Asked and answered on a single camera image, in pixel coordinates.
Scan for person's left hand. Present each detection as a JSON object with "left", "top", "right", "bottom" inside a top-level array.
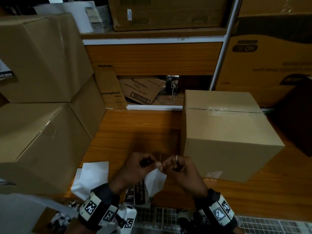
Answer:
[{"left": 108, "top": 152, "right": 162, "bottom": 196}]

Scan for person's right hand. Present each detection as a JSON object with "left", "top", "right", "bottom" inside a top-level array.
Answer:
[{"left": 161, "top": 155, "right": 209, "bottom": 200}]

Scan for stack of fragile stickers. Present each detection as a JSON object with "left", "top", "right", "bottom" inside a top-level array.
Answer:
[{"left": 124, "top": 179, "right": 153, "bottom": 209}]

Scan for fragile sticker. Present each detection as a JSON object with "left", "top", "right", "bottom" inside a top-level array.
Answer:
[
  {"left": 144, "top": 154, "right": 167, "bottom": 196},
  {"left": 0, "top": 59, "right": 15, "bottom": 83}
]

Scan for white backing paper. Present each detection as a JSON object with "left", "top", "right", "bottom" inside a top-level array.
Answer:
[{"left": 71, "top": 161, "right": 110, "bottom": 202}]

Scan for squarish taped cardboard box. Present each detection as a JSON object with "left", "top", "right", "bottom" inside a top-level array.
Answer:
[{"left": 181, "top": 89, "right": 286, "bottom": 183}]

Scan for small taped cardboard box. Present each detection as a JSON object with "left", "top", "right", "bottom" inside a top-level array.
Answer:
[{"left": 69, "top": 76, "right": 107, "bottom": 140}]

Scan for medium taped cardboard box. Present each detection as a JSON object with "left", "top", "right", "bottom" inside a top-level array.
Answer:
[{"left": 0, "top": 102, "right": 91, "bottom": 195}]

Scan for large stapled cardboard box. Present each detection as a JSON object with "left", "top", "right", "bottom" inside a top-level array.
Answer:
[{"left": 0, "top": 12, "right": 94, "bottom": 103}]

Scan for barcode printed cardboard box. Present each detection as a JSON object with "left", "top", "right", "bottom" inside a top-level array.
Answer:
[{"left": 118, "top": 76, "right": 166, "bottom": 105}]

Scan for flattened printed cardboard carton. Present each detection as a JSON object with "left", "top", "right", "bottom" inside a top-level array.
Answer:
[{"left": 94, "top": 64, "right": 128, "bottom": 111}]

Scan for large cardboard box dark band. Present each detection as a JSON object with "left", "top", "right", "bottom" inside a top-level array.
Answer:
[{"left": 215, "top": 14, "right": 312, "bottom": 108}]

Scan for large cardboard box white sticker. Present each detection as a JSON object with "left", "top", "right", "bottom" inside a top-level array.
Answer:
[{"left": 107, "top": 0, "right": 229, "bottom": 32}]

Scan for plastic wrapped cardboard box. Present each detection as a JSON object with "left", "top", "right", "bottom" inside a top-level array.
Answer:
[{"left": 238, "top": 0, "right": 312, "bottom": 17}]

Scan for right wrist tracker band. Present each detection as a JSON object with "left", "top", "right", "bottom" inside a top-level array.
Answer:
[{"left": 194, "top": 188, "right": 238, "bottom": 227}]

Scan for wrist tracker band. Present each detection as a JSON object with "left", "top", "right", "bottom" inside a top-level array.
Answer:
[
  {"left": 78, "top": 183, "right": 120, "bottom": 231},
  {"left": 194, "top": 188, "right": 238, "bottom": 227}
]

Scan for left wrist tracker band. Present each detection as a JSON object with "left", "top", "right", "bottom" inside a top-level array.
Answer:
[{"left": 78, "top": 183, "right": 120, "bottom": 231}]

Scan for crumpled paper scraps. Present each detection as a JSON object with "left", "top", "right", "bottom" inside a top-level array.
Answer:
[{"left": 50, "top": 202, "right": 81, "bottom": 229}]

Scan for stack of grey cards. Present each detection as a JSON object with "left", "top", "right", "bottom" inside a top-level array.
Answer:
[{"left": 85, "top": 6, "right": 114, "bottom": 33}]

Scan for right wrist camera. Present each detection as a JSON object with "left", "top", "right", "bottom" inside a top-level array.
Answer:
[{"left": 178, "top": 208, "right": 210, "bottom": 234}]

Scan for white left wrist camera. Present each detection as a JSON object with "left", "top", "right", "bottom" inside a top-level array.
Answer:
[{"left": 116, "top": 206, "right": 137, "bottom": 234}]

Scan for tangle of cables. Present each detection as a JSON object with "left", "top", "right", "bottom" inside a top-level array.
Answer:
[{"left": 157, "top": 75, "right": 180, "bottom": 104}]

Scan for wire mesh rack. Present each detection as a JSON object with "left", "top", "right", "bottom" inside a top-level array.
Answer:
[{"left": 134, "top": 206, "right": 312, "bottom": 234}]

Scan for wooden shelf unit white frame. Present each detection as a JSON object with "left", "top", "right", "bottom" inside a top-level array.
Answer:
[{"left": 82, "top": 0, "right": 243, "bottom": 111}]

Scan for white frame bar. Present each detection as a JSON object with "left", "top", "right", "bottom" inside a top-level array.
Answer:
[{"left": 0, "top": 193, "right": 78, "bottom": 234}]

